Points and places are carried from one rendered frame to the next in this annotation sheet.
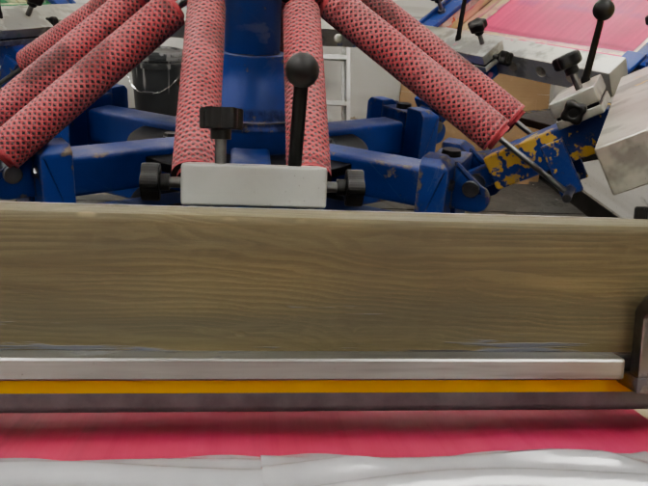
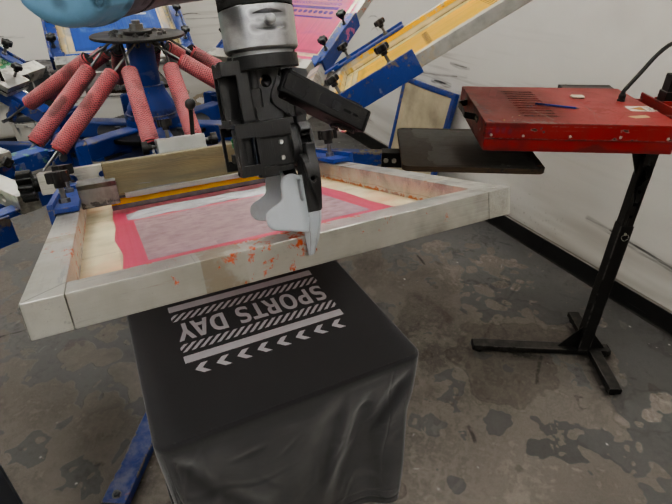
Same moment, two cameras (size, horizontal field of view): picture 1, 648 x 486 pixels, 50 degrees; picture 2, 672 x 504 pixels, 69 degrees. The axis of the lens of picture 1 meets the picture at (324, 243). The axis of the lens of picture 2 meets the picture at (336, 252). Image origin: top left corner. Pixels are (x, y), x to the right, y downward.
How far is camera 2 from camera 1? 79 cm
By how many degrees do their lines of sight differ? 19
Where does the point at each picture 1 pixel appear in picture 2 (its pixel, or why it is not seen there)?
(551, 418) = not seen: hidden behind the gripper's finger
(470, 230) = not seen: hidden behind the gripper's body
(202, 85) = (142, 108)
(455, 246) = not seen: hidden behind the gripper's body
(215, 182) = (169, 144)
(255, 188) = (182, 144)
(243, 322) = (202, 172)
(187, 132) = (144, 128)
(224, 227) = (194, 152)
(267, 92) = (160, 101)
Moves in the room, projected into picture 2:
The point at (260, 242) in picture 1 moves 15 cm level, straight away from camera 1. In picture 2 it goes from (202, 154) to (189, 133)
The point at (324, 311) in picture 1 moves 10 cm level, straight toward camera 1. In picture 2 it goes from (219, 166) to (225, 184)
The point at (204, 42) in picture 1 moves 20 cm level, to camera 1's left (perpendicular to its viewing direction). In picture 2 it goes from (137, 89) to (63, 95)
